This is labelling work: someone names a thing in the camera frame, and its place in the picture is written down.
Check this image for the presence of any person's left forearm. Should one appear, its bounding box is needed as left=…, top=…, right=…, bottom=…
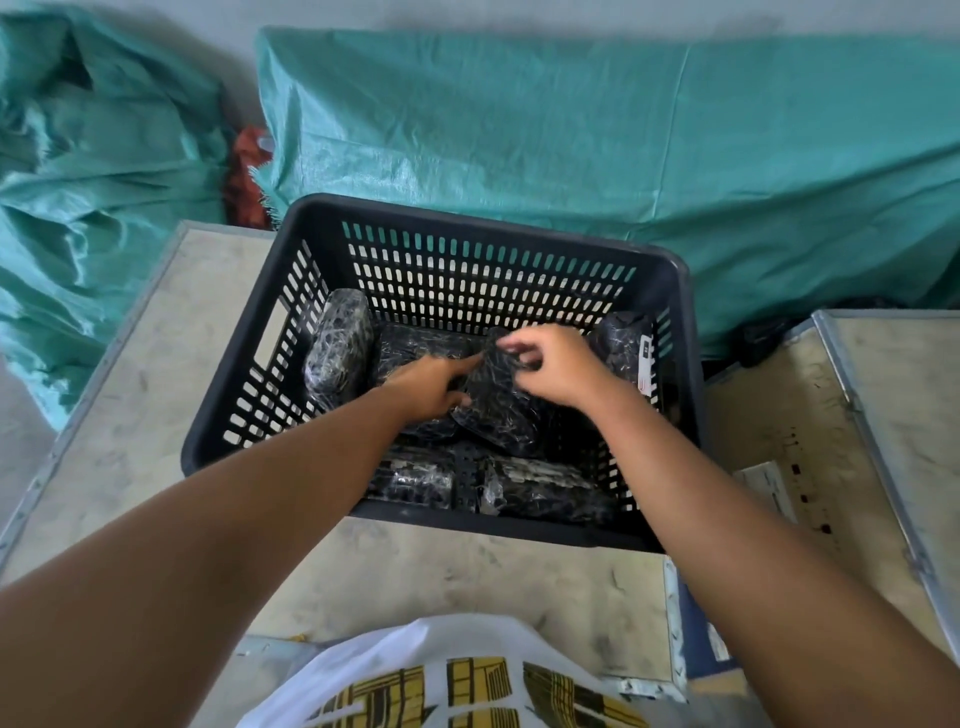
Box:
left=0, top=384, right=421, bottom=728

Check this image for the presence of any person's right hand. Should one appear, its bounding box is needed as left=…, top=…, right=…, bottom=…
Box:
left=496, top=324, right=618, bottom=411

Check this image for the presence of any black perforated plastic crate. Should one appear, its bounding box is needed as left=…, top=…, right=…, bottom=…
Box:
left=181, top=193, right=706, bottom=555

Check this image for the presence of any black film-wrapped bundle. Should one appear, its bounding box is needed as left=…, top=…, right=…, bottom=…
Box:
left=450, top=328, right=560, bottom=460

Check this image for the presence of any red mesh bag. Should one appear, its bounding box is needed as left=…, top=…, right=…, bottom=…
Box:
left=223, top=125, right=276, bottom=231

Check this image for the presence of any plywood crate with metal edging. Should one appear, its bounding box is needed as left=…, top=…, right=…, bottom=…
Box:
left=703, top=308, right=960, bottom=665
left=0, top=220, right=688, bottom=703

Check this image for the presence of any white shirt with yellow print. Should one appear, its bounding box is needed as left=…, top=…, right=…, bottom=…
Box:
left=257, top=614, right=652, bottom=728

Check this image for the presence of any blue board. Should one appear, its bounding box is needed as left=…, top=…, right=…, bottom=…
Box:
left=677, top=581, right=740, bottom=681

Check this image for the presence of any large green woven sack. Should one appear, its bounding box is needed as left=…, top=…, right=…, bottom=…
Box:
left=253, top=26, right=960, bottom=363

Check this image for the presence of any pile of black wrapped packets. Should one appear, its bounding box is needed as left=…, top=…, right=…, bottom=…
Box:
left=303, top=288, right=655, bottom=526

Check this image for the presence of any white paper label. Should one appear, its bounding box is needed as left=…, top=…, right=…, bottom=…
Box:
left=732, top=460, right=799, bottom=525

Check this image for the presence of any person's left hand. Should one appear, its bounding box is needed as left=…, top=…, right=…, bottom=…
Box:
left=382, top=352, right=486, bottom=436

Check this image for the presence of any person's right forearm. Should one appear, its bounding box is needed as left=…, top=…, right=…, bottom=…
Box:
left=582, top=378, right=960, bottom=728

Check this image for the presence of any crumpled green woven sack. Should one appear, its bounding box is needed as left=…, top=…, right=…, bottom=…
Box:
left=0, top=3, right=238, bottom=433

